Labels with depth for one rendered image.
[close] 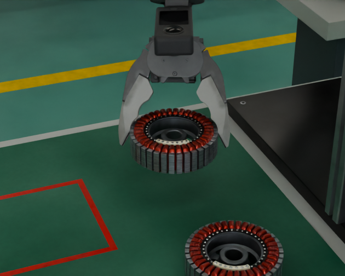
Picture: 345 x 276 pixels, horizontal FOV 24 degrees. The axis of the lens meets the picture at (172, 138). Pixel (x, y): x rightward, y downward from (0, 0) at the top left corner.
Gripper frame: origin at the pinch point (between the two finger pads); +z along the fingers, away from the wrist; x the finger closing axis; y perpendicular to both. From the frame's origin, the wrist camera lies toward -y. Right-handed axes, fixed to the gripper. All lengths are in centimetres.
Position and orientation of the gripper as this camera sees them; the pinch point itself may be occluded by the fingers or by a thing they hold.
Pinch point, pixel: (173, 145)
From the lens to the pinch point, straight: 101.6
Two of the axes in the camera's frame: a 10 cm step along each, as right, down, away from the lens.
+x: -10.0, -0.2, 0.5
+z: -0.2, 10.0, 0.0
